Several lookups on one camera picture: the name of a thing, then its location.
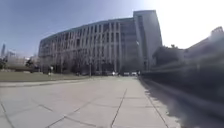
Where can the row of parked cars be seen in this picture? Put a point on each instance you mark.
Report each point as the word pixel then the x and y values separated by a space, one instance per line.
pixel 115 73

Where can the large grey curved building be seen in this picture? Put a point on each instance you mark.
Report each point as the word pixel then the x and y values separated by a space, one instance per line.
pixel 110 43

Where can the row of bare trees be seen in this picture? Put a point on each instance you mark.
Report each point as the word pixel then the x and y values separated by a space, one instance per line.
pixel 71 65

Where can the grey concrete slab pavement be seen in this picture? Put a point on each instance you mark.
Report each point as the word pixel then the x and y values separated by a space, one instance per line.
pixel 96 103

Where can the dark leafy tree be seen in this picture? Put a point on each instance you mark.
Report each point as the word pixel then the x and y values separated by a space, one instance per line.
pixel 165 55

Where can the grass lawn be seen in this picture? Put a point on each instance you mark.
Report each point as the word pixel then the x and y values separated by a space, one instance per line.
pixel 30 76

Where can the low pale building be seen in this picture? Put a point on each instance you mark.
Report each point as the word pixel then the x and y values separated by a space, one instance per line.
pixel 18 63

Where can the distant tower building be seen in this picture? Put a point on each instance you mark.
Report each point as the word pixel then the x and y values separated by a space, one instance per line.
pixel 3 50

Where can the dark low wall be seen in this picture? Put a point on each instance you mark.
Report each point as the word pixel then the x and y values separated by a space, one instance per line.
pixel 186 78

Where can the building behind wall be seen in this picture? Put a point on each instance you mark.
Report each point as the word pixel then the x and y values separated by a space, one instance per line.
pixel 205 46

